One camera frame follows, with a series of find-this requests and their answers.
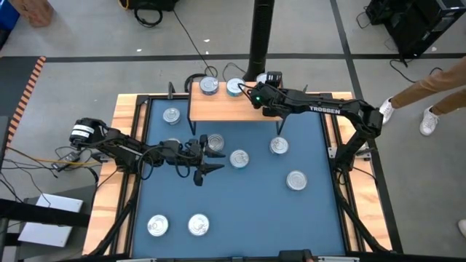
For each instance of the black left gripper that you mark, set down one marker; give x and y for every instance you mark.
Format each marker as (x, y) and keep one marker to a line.
(183, 154)

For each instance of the black handheld device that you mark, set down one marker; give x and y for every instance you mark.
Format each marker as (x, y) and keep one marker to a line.
(291, 256)

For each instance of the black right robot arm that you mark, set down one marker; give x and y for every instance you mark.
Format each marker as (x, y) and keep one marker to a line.
(324, 109)

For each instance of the blue bin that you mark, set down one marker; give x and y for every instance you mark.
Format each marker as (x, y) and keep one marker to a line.
(7, 16)

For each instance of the black equipment cabinet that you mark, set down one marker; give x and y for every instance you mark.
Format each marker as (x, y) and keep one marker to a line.
(418, 25)

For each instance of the brown cardboard box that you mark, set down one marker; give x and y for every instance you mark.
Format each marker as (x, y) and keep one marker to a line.
(34, 11)

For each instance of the black floor box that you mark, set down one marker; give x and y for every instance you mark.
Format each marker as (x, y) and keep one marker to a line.
(153, 3)

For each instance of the blue table mat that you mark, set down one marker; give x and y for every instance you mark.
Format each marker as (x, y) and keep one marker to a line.
(225, 203)

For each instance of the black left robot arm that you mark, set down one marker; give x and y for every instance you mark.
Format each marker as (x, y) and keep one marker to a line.
(123, 147)

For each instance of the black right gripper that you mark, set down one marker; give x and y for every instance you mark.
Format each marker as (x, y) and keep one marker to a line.
(271, 102)

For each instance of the white flat box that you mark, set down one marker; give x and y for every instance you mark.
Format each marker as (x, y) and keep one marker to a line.
(60, 203)

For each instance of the hazard striped floor mat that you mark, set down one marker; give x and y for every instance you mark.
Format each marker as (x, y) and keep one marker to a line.
(14, 83)

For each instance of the green label seafood can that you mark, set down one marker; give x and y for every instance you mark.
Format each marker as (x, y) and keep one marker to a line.
(296, 180)
(261, 77)
(174, 140)

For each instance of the black floor beam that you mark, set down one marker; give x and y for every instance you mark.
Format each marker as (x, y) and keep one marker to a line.
(43, 214)

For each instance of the person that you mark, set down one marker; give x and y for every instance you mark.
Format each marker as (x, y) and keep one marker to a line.
(433, 82)
(462, 228)

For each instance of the yellow label tuna can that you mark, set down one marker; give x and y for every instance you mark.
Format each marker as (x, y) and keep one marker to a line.
(217, 142)

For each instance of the black power adapter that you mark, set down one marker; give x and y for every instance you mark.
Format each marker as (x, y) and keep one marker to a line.
(71, 157)

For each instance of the wooden shelf black metal legs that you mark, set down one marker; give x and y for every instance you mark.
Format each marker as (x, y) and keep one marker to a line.
(218, 107)

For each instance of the white edge plate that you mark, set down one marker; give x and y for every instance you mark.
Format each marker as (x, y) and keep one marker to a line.
(338, 259)
(136, 260)

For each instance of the blue label seafood can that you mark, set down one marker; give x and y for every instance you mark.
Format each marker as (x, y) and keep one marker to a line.
(279, 145)
(198, 224)
(157, 225)
(209, 86)

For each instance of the teal label seafood can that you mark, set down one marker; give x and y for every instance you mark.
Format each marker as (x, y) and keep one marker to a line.
(171, 115)
(234, 87)
(239, 158)

